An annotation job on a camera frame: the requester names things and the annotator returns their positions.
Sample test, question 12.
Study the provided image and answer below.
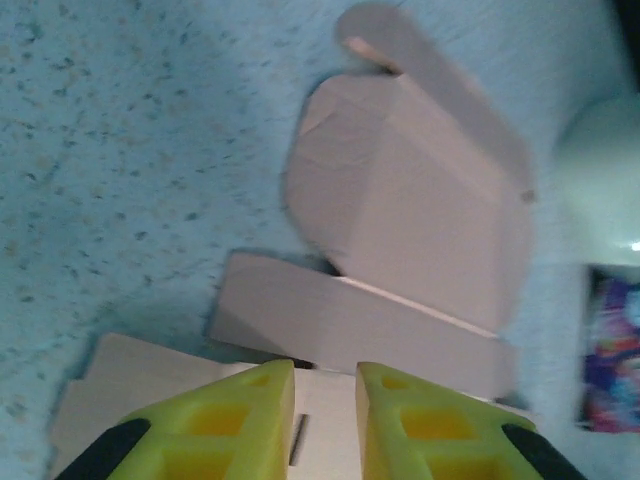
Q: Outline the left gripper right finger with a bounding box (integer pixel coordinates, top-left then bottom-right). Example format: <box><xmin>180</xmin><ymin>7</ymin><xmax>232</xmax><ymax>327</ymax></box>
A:
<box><xmin>355</xmin><ymin>361</ymin><xmax>589</xmax><ymax>480</ymax></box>

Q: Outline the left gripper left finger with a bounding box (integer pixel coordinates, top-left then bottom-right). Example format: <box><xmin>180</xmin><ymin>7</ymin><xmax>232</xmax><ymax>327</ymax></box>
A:
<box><xmin>52</xmin><ymin>358</ymin><xmax>296</xmax><ymax>480</ymax></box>

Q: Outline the orange paper box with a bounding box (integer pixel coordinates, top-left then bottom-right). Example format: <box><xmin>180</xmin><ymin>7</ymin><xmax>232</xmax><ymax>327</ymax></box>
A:
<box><xmin>49</xmin><ymin>1</ymin><xmax>539</xmax><ymax>480</ymax></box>

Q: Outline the purple candy bag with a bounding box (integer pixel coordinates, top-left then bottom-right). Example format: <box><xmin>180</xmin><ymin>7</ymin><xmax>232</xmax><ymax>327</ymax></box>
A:
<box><xmin>579</xmin><ymin>264</ymin><xmax>640</xmax><ymax>434</ymax></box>

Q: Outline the cream knife block orange top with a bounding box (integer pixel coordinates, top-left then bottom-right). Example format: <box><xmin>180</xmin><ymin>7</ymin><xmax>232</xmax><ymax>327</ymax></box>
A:
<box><xmin>554</xmin><ymin>94</ymin><xmax>640</xmax><ymax>266</ymax></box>

